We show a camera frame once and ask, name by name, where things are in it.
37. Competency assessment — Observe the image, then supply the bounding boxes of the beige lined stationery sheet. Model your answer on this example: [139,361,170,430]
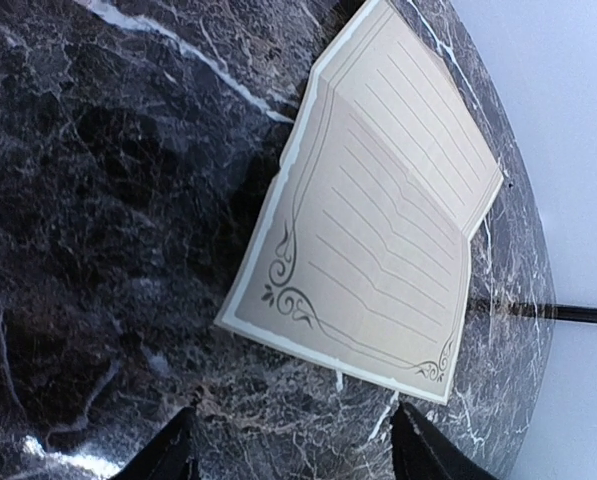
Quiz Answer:
[215,1,503,404]

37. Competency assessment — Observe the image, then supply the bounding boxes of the left black corner post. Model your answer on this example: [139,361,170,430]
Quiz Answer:
[550,305,597,324]

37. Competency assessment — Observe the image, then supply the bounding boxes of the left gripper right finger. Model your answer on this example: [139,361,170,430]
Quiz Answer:
[390,402,493,480]

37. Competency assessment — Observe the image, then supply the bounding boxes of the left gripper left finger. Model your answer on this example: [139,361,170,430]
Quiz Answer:
[120,407,200,480]

